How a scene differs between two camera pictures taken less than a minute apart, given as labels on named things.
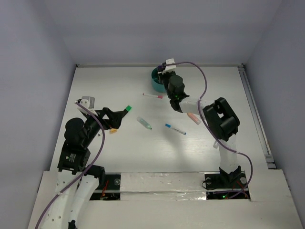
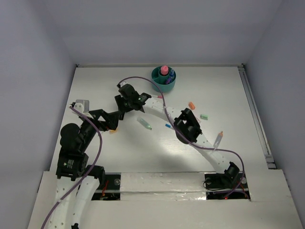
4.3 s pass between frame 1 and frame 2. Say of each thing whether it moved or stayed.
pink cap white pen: stayed
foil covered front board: stayed
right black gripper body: moved
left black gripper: stayed
